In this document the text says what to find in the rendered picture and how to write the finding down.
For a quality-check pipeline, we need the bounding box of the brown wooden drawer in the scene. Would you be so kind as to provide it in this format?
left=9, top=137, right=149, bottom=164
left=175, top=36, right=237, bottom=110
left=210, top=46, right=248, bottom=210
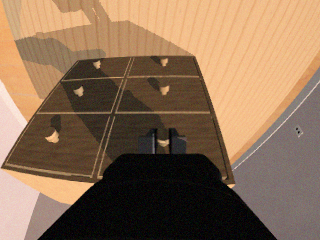
left=128, top=56, right=199, bottom=77
left=117, top=79, right=210, bottom=114
left=62, top=57, right=131, bottom=81
left=99, top=116, right=227, bottom=180
left=38, top=79, right=123, bottom=114
left=7, top=116, right=110, bottom=178

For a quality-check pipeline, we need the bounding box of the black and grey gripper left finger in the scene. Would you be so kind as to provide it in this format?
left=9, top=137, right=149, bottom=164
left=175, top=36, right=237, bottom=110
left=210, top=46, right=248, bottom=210
left=138, top=128, right=158, bottom=154

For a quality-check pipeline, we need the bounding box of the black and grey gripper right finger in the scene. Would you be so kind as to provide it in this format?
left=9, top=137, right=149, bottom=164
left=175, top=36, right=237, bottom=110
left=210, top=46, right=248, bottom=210
left=169, top=128, right=187, bottom=154

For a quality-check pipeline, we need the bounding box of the brown wooden chest of drawers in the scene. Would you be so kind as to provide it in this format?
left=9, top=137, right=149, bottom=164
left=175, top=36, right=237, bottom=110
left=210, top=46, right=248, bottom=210
left=0, top=56, right=235, bottom=204

